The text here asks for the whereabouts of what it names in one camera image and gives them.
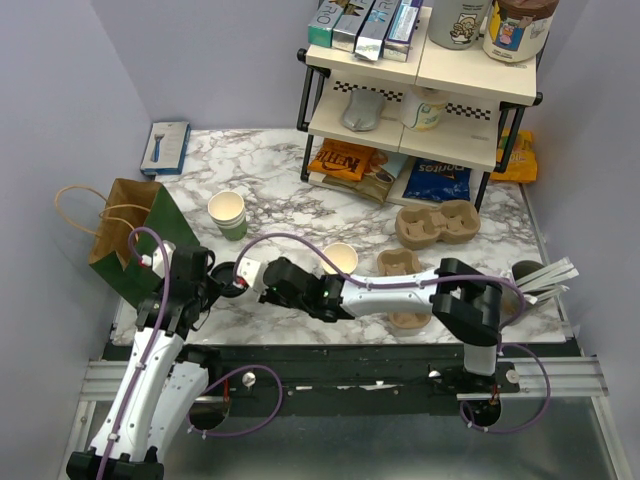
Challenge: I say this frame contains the blue doritos chips bag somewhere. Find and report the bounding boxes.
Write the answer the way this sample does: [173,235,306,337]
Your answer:
[403,158,471,202]

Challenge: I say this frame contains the grey cartoon mug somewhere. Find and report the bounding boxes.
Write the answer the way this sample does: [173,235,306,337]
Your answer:
[427,0,490,50]

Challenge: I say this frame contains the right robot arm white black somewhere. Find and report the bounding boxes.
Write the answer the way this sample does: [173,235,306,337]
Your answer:
[249,257,503,392]

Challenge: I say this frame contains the white blue toothpaste box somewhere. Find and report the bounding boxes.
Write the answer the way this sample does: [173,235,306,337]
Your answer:
[383,0,423,62]

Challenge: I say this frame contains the single black plastic lid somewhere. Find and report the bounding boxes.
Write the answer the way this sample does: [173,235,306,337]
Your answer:
[209,261,247,299]

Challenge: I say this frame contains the silver blue toothpaste box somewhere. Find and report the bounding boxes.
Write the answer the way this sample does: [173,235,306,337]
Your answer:
[354,0,400,62]

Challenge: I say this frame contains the single green paper cup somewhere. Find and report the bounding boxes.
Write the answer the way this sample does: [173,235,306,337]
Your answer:
[322,242,359,274]

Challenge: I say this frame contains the grey cup with straws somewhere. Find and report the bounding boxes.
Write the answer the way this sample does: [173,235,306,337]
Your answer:
[500,257,579,327]

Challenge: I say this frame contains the blue razor package box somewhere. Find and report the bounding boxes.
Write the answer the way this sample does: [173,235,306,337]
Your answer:
[140,121,191,177]

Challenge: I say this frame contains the yellow snack bag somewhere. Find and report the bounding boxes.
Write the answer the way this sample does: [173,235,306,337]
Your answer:
[490,130,538,184]

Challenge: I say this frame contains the orange kettle chips bag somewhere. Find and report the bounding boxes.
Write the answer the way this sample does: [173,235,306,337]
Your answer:
[307,139,376,181]

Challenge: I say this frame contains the brown paper bag green side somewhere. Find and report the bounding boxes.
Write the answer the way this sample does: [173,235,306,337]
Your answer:
[54,178,199,307]

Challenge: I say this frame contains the front brown pulp cup carrier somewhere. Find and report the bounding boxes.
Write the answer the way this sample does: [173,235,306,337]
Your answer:
[376,248,433,337]

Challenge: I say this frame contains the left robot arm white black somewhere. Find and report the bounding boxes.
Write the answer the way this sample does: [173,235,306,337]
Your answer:
[66,246,223,479]

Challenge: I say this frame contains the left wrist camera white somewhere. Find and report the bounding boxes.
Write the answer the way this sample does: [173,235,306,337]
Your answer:
[139,240,176,279]

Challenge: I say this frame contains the brown pulp cup carrier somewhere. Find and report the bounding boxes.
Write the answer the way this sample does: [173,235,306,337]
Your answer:
[376,248,433,337]
[395,200,481,250]

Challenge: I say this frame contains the cream black tiered shelf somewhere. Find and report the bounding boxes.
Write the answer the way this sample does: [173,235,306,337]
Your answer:
[297,7,542,206]

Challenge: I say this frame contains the white paper roll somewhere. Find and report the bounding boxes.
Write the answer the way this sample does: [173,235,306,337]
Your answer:
[400,85,449,132]

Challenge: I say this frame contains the green paper cup stack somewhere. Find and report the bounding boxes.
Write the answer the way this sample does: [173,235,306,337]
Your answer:
[208,191,248,241]

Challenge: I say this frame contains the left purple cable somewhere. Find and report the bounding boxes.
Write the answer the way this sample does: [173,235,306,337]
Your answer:
[94,226,174,480]

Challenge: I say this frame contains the white cartoon canister brown lid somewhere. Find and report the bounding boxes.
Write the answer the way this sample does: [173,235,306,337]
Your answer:
[483,0,559,63]

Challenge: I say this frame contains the teal toothpaste box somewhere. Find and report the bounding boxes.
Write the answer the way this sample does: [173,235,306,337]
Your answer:
[307,0,349,48]

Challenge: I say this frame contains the rear brown pulp cup carrier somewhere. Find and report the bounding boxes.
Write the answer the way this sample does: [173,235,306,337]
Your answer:
[395,200,481,250]

